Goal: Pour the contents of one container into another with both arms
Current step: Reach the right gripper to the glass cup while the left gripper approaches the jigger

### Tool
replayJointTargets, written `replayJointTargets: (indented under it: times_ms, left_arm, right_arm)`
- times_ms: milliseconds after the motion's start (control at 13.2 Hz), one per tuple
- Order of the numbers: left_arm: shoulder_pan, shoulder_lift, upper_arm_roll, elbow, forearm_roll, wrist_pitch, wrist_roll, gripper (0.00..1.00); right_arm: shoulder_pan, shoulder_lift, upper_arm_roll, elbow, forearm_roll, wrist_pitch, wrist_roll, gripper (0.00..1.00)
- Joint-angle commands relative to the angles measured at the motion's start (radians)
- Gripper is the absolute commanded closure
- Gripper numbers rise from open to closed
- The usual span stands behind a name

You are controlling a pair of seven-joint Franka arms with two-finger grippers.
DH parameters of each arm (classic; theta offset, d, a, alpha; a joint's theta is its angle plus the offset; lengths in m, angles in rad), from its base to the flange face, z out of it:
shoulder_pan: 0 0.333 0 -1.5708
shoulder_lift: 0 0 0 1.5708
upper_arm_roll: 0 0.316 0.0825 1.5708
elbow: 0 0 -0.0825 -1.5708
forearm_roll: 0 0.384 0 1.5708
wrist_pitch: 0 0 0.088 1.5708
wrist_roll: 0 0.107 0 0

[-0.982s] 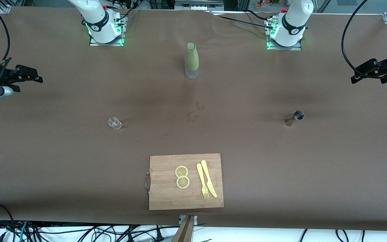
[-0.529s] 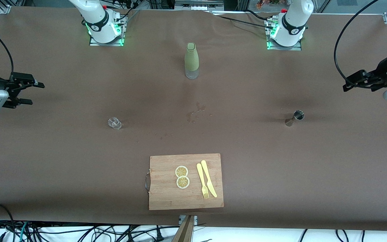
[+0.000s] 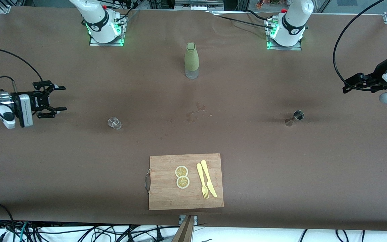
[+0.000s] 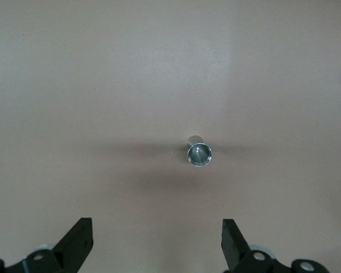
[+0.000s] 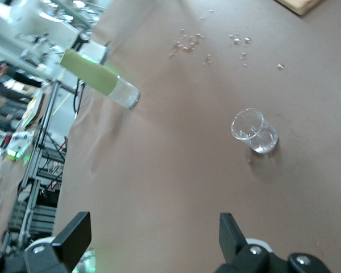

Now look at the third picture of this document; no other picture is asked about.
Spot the steel double jigger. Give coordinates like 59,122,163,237
284,110,305,127

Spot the green bottle clear base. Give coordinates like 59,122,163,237
184,42,200,80

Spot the yellow plastic fork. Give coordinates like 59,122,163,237
197,163,210,199

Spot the yellow plastic knife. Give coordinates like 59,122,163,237
201,160,218,198

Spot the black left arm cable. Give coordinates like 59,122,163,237
333,0,387,92

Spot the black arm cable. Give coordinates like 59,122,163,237
0,46,44,122
333,0,387,92

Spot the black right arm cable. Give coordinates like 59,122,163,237
0,46,44,122

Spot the black floor cable tangle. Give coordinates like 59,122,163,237
0,203,167,242

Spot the black cable across tabletop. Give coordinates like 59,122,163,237
210,9,278,31

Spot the wooden cutting board metal handle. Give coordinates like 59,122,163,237
145,153,224,211

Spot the brown wooden post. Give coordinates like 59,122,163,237
172,215,196,242

